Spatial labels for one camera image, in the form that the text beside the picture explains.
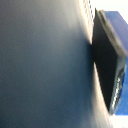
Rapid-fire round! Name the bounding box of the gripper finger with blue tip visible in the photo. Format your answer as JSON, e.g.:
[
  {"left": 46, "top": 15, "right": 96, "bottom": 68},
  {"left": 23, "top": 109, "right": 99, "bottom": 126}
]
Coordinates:
[{"left": 91, "top": 7, "right": 128, "bottom": 116}]

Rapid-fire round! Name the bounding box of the dark blue book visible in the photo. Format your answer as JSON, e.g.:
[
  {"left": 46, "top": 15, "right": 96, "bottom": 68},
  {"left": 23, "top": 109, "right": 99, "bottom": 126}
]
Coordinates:
[{"left": 0, "top": 0, "right": 115, "bottom": 128}]

